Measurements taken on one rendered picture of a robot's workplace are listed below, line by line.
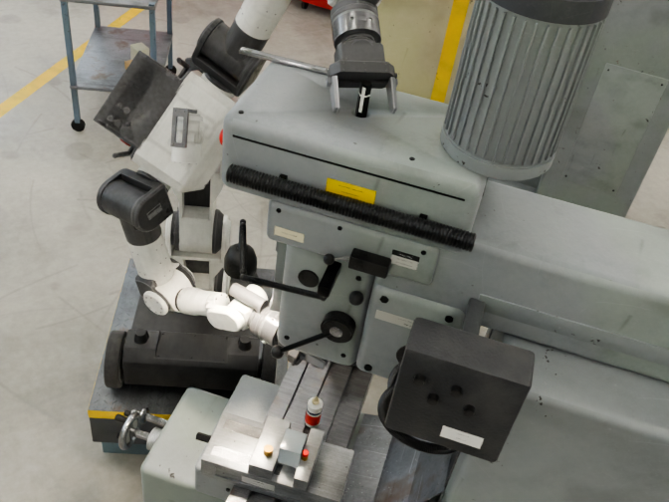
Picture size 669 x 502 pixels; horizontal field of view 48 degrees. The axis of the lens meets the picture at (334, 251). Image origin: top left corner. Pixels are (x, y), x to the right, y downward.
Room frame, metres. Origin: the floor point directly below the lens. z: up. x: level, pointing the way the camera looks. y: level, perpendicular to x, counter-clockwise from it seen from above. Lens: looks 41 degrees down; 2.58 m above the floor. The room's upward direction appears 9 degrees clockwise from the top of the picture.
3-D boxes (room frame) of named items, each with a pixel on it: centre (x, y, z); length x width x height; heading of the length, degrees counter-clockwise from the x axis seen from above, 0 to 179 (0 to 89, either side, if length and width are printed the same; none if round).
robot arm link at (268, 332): (1.24, 0.08, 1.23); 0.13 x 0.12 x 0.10; 154
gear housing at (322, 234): (1.19, -0.05, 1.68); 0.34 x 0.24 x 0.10; 79
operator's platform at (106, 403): (1.93, 0.46, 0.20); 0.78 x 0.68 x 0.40; 7
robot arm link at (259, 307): (1.29, 0.18, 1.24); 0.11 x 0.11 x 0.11; 64
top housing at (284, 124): (1.19, -0.02, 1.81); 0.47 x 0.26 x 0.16; 79
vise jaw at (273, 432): (1.06, 0.08, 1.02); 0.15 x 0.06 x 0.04; 171
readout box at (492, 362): (0.81, -0.24, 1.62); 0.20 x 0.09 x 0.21; 79
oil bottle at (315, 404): (1.22, -0.02, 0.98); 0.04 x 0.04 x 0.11
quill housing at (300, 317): (1.19, -0.01, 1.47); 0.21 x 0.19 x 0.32; 169
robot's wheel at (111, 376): (1.66, 0.69, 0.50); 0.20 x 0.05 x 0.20; 7
